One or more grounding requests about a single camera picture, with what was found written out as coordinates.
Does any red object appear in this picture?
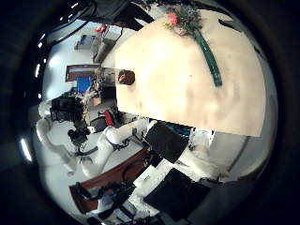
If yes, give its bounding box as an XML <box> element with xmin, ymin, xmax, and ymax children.
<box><xmin>102</xmin><ymin>110</ymin><xmax>114</xmax><ymax>127</ymax></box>

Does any blue screen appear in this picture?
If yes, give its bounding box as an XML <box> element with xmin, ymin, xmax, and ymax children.
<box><xmin>76</xmin><ymin>76</ymin><xmax>92</xmax><ymax>94</ymax></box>

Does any dark brown vase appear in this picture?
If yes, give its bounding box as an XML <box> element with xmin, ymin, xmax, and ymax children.
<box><xmin>117</xmin><ymin>69</ymin><xmax>136</xmax><ymax>86</ymax></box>

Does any grey box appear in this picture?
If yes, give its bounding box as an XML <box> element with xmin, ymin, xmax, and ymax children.
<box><xmin>101</xmin><ymin>25</ymin><xmax>124</xmax><ymax>45</ymax></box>

